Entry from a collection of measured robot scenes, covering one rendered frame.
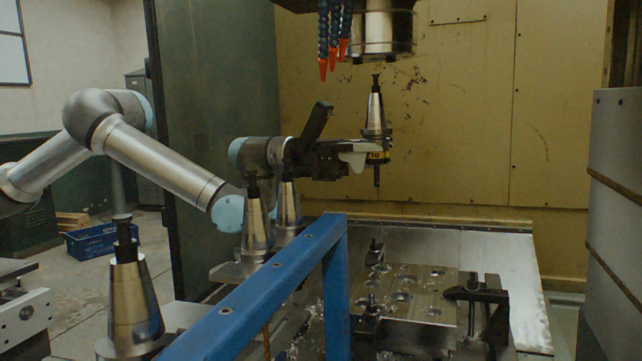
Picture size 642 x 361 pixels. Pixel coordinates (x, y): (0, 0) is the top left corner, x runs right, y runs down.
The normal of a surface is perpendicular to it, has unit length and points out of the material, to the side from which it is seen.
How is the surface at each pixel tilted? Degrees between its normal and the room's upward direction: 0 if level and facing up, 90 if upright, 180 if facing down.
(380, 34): 90
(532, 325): 24
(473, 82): 90
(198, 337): 0
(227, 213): 90
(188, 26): 90
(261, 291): 0
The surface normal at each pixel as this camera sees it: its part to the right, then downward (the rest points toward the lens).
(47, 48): 0.95, 0.02
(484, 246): -0.16, -0.82
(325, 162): -0.44, 0.17
